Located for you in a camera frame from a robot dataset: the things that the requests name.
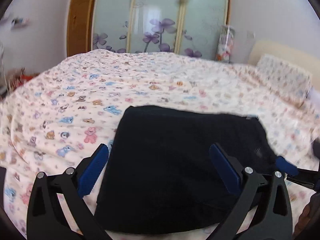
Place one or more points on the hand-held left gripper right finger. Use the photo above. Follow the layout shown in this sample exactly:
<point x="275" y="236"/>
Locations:
<point x="225" y="171"/>

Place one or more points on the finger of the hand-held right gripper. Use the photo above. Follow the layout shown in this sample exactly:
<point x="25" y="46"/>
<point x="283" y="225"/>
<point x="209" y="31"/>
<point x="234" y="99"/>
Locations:
<point x="287" y="166"/>
<point x="317" y="150"/>

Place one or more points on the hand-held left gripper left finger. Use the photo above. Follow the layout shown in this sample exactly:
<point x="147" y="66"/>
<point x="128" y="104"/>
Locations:
<point x="93" y="172"/>

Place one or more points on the black pants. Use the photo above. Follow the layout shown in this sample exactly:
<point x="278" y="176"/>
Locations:
<point x="162" y="167"/>

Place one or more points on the teddy bear printed blanket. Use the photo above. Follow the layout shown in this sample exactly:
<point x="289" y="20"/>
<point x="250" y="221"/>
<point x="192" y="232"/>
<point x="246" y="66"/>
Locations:
<point x="75" y="105"/>

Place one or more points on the teddy bear printed pillow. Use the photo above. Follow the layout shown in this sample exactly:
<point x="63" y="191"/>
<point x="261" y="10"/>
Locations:
<point x="282" y="80"/>

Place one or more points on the cream headboard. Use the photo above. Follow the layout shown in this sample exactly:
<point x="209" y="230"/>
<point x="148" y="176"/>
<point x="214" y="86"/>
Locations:
<point x="275" y="48"/>

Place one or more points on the red and beige floor clutter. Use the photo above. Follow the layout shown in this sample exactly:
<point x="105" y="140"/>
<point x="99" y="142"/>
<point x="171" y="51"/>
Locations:
<point x="22" y="77"/>

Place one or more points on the clear tube of plush toys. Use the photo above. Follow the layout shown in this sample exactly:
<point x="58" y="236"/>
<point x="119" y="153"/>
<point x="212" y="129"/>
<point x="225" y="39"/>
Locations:
<point x="225" y="45"/>

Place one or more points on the wooden door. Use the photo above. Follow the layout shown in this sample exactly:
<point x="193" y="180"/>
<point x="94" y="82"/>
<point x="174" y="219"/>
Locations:
<point x="78" y="22"/>

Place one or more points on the wardrobe with floral glass doors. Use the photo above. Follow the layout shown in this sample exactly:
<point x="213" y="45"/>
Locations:
<point x="150" y="10"/>

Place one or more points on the white wall switch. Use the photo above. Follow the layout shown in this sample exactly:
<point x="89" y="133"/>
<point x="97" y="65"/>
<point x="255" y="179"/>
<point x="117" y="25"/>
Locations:
<point x="250" y="35"/>

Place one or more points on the white wall shelf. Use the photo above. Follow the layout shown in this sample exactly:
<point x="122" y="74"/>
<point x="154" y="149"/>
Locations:
<point x="20" y="23"/>

